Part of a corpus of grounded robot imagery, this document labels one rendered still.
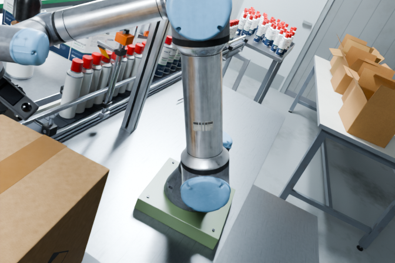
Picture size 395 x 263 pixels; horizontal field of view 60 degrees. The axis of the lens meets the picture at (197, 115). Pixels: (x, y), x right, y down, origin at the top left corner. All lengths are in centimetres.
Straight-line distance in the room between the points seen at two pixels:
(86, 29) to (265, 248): 78
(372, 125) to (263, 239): 150
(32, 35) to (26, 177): 30
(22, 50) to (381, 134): 217
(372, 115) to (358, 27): 272
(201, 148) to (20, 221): 38
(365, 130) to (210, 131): 182
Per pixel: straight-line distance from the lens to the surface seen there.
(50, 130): 99
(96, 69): 120
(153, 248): 94
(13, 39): 78
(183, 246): 97
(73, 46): 148
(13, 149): 67
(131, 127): 128
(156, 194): 102
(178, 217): 98
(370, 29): 505
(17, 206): 57
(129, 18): 81
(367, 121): 244
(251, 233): 111
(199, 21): 62
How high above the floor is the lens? 154
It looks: 27 degrees down
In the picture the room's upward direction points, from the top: 23 degrees clockwise
